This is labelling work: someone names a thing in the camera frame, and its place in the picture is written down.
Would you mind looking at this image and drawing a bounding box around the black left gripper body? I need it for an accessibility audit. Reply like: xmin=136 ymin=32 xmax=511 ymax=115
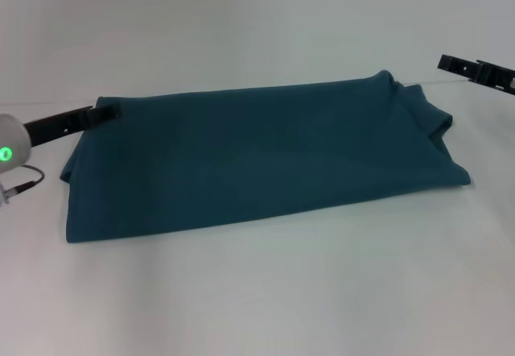
xmin=22 ymin=106 xmax=93 ymax=147

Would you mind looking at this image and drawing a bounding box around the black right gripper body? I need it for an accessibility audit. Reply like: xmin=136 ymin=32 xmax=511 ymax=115
xmin=474 ymin=58 xmax=515 ymax=95

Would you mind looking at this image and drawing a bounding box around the teal t-shirt with FREE print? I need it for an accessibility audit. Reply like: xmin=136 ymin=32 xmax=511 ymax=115
xmin=59 ymin=68 xmax=472 ymax=246

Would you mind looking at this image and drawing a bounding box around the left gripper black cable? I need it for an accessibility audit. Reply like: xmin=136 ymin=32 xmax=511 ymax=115
xmin=0 ymin=163 xmax=45 ymax=209

